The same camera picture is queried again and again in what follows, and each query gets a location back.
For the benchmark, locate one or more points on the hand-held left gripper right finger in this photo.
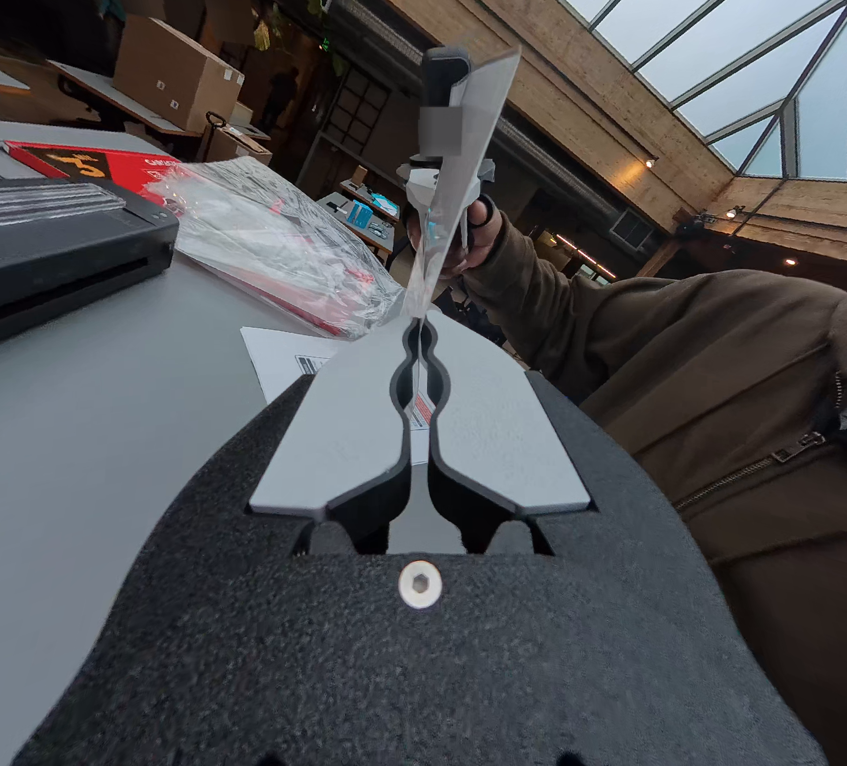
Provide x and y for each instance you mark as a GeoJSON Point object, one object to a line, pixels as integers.
{"type": "Point", "coordinates": [503, 428]}

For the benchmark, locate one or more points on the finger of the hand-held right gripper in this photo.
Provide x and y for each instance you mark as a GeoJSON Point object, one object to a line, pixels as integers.
{"type": "Point", "coordinates": [418, 187]}
{"type": "Point", "coordinates": [487, 170]}

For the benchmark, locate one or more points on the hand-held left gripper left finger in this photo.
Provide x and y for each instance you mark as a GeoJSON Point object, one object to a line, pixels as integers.
{"type": "Point", "coordinates": [331, 428]}

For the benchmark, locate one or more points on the laminating pouch with paper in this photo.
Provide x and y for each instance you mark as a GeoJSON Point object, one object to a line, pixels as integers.
{"type": "Point", "coordinates": [480, 130]}

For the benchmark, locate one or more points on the black laminator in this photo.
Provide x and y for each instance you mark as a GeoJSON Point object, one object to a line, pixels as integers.
{"type": "Point", "coordinates": [79, 269]}

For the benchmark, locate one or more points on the person's right forearm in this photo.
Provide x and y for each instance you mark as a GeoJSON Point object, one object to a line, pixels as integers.
{"type": "Point", "coordinates": [542, 303]}

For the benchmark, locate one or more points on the person's right hand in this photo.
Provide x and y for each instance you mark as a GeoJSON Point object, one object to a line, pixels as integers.
{"type": "Point", "coordinates": [488, 246]}

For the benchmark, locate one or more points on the blue box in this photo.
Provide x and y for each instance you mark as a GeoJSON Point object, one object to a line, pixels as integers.
{"type": "Point", "coordinates": [360, 215]}

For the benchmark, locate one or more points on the white printed paper sheet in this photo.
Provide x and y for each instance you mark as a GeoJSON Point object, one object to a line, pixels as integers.
{"type": "Point", "coordinates": [278, 355]}

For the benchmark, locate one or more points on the clear plastic wrap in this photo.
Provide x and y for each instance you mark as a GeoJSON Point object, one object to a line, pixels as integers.
{"type": "Point", "coordinates": [278, 236]}

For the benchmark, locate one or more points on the small cardboard box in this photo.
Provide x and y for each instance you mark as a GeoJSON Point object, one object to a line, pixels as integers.
{"type": "Point", "coordinates": [235, 147]}

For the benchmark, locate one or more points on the person's brown jacket torso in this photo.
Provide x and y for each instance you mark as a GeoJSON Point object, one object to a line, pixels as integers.
{"type": "Point", "coordinates": [728, 395]}

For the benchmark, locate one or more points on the skylight window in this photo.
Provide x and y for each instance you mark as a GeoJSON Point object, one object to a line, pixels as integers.
{"type": "Point", "coordinates": [695, 5]}

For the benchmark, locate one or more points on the large cardboard box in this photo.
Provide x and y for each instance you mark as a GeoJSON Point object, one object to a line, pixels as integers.
{"type": "Point", "coordinates": [172, 74]}

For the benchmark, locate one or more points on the red laminating pouch pack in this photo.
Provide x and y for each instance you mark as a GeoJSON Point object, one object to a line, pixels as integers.
{"type": "Point", "coordinates": [132, 167]}

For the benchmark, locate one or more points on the white background table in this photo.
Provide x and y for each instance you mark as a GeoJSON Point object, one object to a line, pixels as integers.
{"type": "Point", "coordinates": [99, 91]}

